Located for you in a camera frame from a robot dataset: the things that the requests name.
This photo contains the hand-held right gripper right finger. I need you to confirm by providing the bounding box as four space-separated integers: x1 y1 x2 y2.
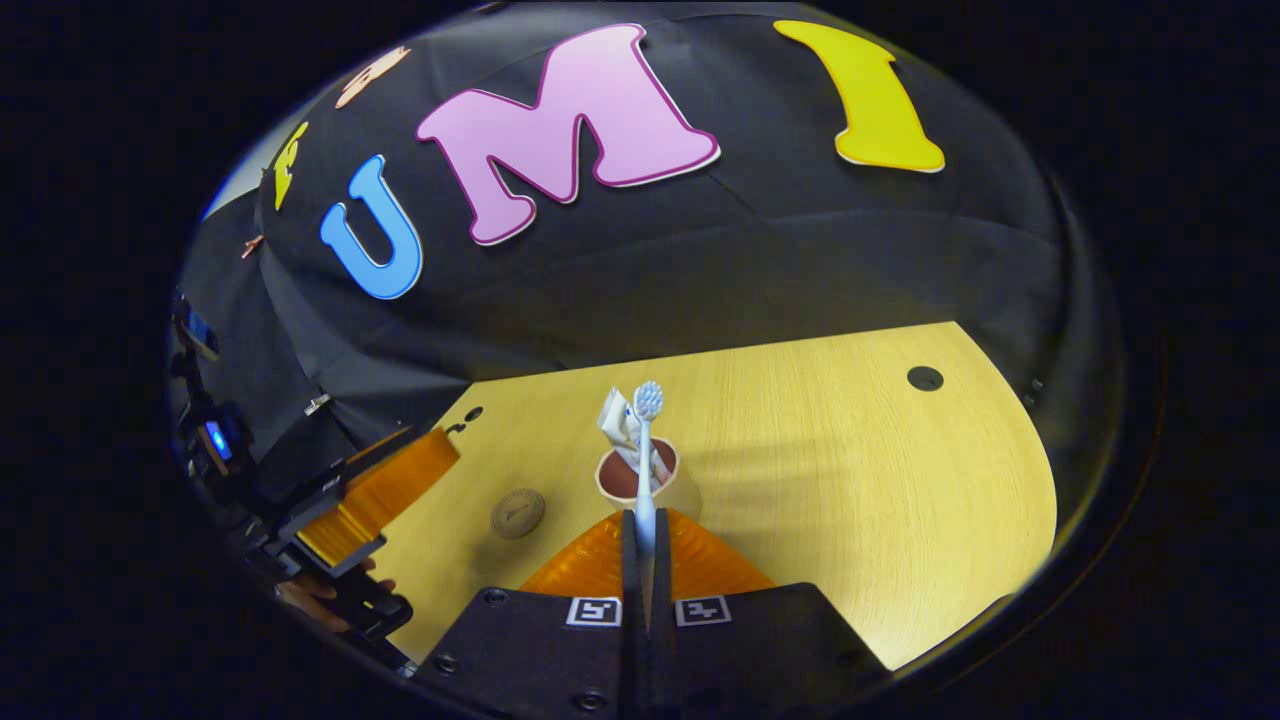
650 508 893 713

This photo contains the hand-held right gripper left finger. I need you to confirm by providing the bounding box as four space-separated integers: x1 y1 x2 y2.
415 510 643 717

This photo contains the beige cup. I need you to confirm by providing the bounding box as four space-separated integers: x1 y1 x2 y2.
596 438 701 513

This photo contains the light blue toothbrush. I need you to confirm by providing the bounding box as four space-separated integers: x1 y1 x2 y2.
633 380 666 641

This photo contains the round brown coaster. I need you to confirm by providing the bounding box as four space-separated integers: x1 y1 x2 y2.
490 488 546 541

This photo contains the white toothpaste tube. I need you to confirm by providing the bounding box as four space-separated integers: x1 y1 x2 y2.
598 388 673 483

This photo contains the wooden desktop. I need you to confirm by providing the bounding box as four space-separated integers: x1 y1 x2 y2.
375 320 1058 671

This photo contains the dark equipment with blue light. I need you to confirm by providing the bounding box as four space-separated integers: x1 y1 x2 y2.
168 292 256 496

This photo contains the black backdrop cloth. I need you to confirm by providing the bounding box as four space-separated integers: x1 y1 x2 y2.
175 0 1121 501

